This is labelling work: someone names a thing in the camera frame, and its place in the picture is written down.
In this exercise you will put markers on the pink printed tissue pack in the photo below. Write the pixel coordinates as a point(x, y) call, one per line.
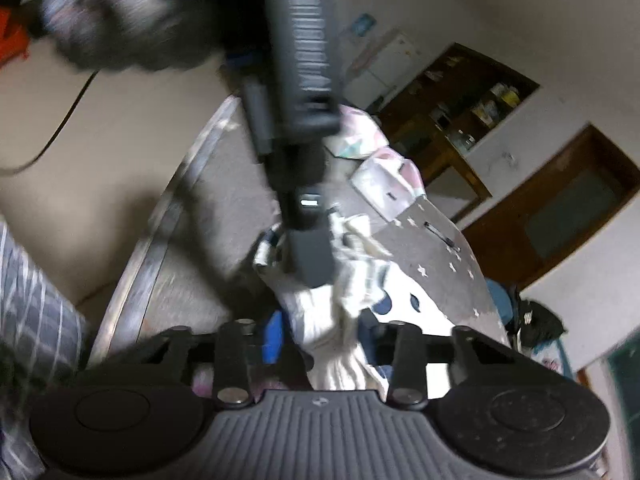
point(357, 132)

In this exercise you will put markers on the white polka-dot garment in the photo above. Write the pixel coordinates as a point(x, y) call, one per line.
point(330, 355)

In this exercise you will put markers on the white refrigerator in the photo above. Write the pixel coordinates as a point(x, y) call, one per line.
point(385, 65)

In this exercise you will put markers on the dark wall shelf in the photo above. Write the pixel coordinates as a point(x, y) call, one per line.
point(480, 105)

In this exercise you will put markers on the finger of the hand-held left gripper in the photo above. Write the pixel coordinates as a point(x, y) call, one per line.
point(311, 257)

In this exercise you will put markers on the blue sofa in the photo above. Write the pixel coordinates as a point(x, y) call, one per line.
point(500, 300)

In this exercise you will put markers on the brown wooden side table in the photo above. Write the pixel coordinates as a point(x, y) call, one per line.
point(450, 160)

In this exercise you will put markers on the white tissue box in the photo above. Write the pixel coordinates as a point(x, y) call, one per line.
point(385, 185)

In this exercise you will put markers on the green-framed window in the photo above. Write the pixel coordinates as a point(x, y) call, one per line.
point(625, 375)

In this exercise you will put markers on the person's plaid clothing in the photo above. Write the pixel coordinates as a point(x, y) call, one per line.
point(35, 300)

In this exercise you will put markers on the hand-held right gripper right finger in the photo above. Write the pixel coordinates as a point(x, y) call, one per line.
point(406, 355)

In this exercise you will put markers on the grey star-print tablecloth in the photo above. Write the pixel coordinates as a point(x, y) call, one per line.
point(430, 245)

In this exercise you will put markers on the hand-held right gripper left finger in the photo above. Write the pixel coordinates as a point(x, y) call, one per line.
point(274, 338)

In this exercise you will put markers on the brown wooden door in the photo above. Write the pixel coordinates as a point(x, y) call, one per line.
point(565, 210)

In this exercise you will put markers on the person's left hand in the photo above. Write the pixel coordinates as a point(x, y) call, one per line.
point(115, 15)

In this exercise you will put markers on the black pen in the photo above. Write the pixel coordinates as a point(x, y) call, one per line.
point(442, 236)

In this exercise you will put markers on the black jacket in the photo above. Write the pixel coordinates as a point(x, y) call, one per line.
point(537, 320)

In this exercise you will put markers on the orange object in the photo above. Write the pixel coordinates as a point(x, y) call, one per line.
point(10, 35)

